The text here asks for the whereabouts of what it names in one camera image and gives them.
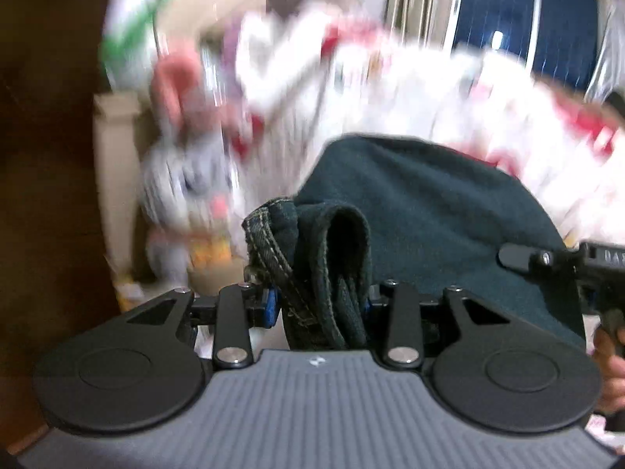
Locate dark blue denim jeans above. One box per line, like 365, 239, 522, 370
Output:
243, 136, 585, 351

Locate person right hand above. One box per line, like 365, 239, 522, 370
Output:
591, 327, 625, 415

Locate brown wooden cabinet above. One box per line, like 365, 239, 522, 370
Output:
1, 0, 119, 452

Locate white bedside drawer unit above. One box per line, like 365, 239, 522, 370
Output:
93, 91, 158, 274

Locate white quilted strawberry bedspread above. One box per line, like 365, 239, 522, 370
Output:
234, 1, 624, 245

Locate dark window pane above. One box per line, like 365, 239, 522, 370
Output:
452, 0, 598, 91

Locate green white plastic bag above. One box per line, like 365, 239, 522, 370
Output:
98, 0, 167, 92

